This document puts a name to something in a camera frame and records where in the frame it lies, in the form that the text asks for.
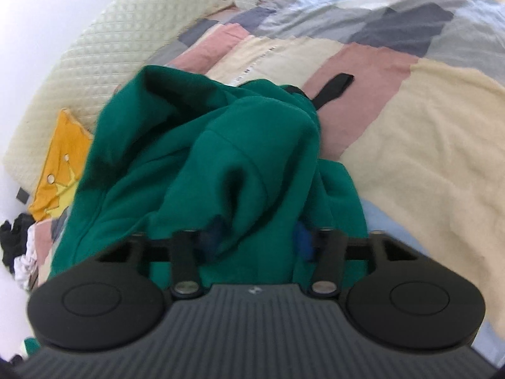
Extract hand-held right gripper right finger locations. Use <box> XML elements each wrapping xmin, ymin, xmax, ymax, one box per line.
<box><xmin>294</xmin><ymin>221</ymin><xmax>419</xmax><ymax>298</ymax></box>

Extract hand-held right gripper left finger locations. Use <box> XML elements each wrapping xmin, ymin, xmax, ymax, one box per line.
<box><xmin>95</xmin><ymin>221</ymin><xmax>223</xmax><ymax>298</ymax></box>

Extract green hoodie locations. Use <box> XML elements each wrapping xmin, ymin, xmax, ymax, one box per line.
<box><xmin>47</xmin><ymin>65</ymin><xmax>369</xmax><ymax>285</ymax></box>

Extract black hoodie drawstring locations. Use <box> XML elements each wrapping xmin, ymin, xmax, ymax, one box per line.
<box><xmin>313</xmin><ymin>73</ymin><xmax>354</xmax><ymax>109</ymax></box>

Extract white crumpled clothes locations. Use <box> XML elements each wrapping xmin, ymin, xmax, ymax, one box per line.
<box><xmin>14</xmin><ymin>245</ymin><xmax>40</xmax><ymax>291</ymax></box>

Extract black clothes pile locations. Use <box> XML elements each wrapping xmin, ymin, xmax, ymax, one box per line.
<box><xmin>0</xmin><ymin>213</ymin><xmax>36</xmax><ymax>273</ymax></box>

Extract patchwork blanket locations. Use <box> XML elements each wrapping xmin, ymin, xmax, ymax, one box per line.
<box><xmin>27</xmin><ymin>0</ymin><xmax>505</xmax><ymax>350</ymax></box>

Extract orange crown pillow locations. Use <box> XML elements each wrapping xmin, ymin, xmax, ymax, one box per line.
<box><xmin>29</xmin><ymin>108</ymin><xmax>95</xmax><ymax>222</ymax></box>

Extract cream quilted headboard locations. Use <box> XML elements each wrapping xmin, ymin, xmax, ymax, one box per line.
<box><xmin>4</xmin><ymin>0</ymin><xmax>285</xmax><ymax>174</ymax></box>

